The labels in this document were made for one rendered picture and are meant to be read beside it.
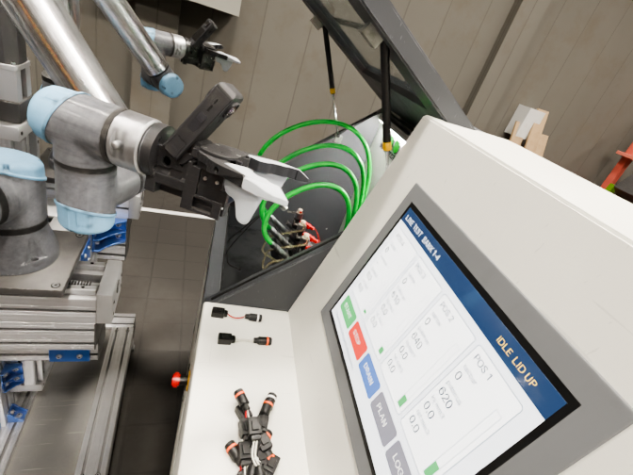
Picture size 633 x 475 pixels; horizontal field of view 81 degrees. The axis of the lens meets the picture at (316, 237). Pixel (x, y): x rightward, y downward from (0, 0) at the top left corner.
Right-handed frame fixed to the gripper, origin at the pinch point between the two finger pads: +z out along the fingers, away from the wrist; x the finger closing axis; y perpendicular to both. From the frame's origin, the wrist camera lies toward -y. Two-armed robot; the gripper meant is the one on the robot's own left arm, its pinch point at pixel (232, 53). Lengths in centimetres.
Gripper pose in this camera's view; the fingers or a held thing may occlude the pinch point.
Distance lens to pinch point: 165.6
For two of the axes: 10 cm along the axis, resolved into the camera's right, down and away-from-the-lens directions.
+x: 5.9, 6.4, -4.9
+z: 7.2, -1.3, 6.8
